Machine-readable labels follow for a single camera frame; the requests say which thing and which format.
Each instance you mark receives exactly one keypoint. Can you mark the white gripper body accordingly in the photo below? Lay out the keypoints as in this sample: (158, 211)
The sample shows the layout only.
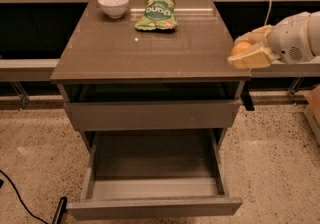
(289, 42)

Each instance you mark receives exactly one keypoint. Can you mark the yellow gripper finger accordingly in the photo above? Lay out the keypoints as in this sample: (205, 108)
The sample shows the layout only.
(257, 56)
(256, 36)

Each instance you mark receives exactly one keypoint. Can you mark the orange fruit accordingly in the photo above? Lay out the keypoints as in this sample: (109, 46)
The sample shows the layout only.
(240, 47)

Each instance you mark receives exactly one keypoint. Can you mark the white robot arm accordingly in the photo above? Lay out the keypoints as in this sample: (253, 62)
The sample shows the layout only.
(314, 34)

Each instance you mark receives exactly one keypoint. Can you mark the grey top drawer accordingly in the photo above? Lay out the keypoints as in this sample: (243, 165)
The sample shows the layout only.
(152, 115)

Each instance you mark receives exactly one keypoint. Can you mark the grey drawer cabinet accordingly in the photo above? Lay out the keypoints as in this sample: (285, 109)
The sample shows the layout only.
(109, 61)

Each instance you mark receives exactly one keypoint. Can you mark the open grey middle drawer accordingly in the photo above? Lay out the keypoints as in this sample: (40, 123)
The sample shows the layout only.
(154, 174)

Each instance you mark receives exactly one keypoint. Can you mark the cardboard box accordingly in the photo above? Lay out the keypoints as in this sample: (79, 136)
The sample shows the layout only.
(312, 111)

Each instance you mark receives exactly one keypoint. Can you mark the green snack bag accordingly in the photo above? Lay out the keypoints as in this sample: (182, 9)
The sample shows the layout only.
(158, 15)

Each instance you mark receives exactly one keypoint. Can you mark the white ceramic bowl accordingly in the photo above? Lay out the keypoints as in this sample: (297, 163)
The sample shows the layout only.
(114, 8)

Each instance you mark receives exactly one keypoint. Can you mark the black floor object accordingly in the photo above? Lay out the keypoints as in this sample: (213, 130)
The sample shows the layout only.
(60, 210)

